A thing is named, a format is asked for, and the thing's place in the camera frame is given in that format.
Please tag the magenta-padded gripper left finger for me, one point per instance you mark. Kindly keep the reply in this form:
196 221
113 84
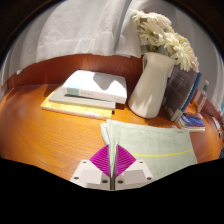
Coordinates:
88 175

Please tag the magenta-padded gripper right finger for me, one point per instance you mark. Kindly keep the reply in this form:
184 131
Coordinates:
136 174

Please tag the pale green towel yellow stripe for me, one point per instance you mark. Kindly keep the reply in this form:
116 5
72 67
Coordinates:
156 141

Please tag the thin yellow book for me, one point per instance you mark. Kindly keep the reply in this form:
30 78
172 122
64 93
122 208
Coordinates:
73 110

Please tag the thin grey-white book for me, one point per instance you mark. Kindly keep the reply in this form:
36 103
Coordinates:
76 100

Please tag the blue flat book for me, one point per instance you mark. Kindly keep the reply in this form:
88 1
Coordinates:
193 121

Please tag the white ceramic vase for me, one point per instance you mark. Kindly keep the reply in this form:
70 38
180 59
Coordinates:
150 90

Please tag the thick white book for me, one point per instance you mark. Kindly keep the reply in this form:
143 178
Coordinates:
96 85

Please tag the red booklet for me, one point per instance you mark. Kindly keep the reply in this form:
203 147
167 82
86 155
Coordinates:
216 124

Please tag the dark grey standing book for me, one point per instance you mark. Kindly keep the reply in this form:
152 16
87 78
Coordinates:
180 90

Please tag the blue standing book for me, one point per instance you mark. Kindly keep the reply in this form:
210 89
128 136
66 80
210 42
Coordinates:
195 88

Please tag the white fabric curtain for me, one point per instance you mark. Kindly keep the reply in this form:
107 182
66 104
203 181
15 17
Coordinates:
128 36
76 26

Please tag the white flower bouquet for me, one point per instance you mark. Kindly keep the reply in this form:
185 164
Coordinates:
166 36

